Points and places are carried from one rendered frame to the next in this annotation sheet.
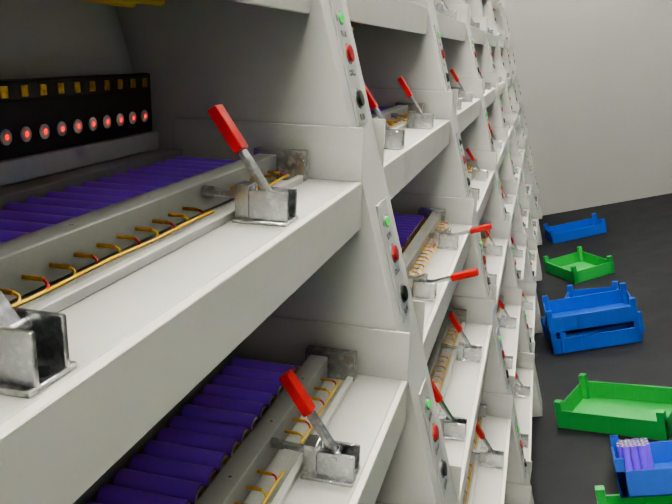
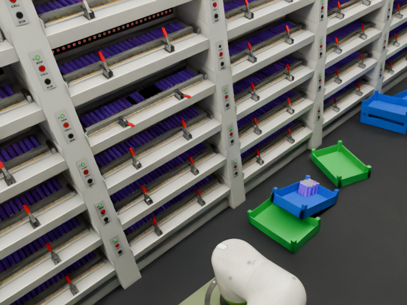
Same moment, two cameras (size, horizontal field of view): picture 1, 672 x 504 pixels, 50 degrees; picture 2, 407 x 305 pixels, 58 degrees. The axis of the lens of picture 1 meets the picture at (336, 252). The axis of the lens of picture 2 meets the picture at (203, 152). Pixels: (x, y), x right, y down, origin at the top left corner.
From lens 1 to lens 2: 1.15 m
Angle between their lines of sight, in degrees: 41
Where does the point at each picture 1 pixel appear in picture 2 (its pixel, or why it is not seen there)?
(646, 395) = (357, 163)
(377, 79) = (187, 9)
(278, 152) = (23, 93)
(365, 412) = (40, 166)
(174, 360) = not seen: outside the picture
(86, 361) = not seen: outside the picture
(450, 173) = (209, 60)
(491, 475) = (189, 176)
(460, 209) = (212, 76)
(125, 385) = not seen: outside the picture
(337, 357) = (49, 147)
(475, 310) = (216, 115)
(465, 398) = (161, 154)
